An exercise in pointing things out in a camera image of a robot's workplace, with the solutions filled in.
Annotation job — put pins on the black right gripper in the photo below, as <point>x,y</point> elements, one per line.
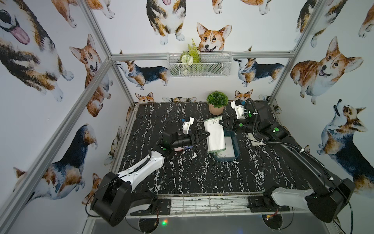
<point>223,123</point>

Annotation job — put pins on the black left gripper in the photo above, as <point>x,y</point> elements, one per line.
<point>194,138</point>

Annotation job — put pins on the green bordered stationery paper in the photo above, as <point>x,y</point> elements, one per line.
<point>216,140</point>

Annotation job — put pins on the teal plastic storage box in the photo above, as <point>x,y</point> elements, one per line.
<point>235,145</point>

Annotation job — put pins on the blue bordered stationery paper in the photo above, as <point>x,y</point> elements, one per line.
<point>179,149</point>

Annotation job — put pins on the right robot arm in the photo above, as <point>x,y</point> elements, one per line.
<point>328,194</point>

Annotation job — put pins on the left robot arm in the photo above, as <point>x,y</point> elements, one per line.
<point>115,196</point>

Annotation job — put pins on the beige stationery paper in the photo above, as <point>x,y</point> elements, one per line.
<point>228,153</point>

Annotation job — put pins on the beige ribbed plant pot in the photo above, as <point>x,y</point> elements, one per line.
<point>215,110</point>

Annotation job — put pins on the green artificial potted plant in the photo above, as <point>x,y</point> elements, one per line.
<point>218,99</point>

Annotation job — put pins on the artificial fern with flower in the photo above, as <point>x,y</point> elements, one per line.
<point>189,60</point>

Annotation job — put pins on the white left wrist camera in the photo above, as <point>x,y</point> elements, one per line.
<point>187,123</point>

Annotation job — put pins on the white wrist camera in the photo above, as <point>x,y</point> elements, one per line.
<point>187,123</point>
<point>238,108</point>

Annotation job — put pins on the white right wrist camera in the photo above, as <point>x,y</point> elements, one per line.
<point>238,108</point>

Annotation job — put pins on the white wire wall basket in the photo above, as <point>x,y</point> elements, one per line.
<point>216,64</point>

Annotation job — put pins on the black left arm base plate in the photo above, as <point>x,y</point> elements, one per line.
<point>160,207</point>

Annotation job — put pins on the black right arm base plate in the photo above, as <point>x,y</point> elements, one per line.
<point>261,204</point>

